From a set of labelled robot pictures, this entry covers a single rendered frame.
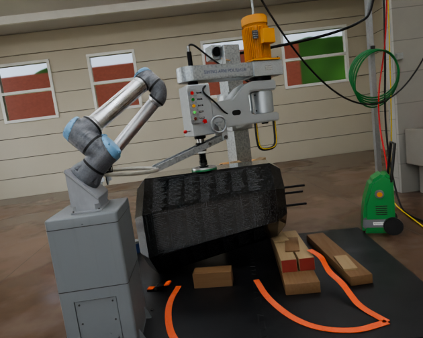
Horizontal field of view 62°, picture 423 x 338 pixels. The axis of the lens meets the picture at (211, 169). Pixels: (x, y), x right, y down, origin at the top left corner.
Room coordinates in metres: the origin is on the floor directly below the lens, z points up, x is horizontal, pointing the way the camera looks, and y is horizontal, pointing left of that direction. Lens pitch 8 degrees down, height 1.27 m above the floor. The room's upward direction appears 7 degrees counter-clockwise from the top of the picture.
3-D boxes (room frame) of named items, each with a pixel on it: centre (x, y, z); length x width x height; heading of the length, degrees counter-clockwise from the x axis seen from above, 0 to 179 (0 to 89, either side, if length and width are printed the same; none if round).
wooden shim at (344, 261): (2.52, -0.92, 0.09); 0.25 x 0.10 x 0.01; 176
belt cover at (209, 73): (3.14, -0.26, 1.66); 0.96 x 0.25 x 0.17; 113
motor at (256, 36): (3.24, -0.55, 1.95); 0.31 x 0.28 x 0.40; 23
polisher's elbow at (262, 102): (3.26, -0.55, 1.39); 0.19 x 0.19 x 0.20
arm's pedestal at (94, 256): (2.08, 0.76, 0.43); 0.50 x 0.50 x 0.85; 3
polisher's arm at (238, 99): (3.14, -0.30, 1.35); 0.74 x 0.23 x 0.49; 113
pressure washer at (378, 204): (3.34, -1.60, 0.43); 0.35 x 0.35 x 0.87; 71
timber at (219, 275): (2.60, 0.09, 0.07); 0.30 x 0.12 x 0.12; 82
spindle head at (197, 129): (3.04, -0.01, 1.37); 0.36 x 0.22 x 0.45; 113
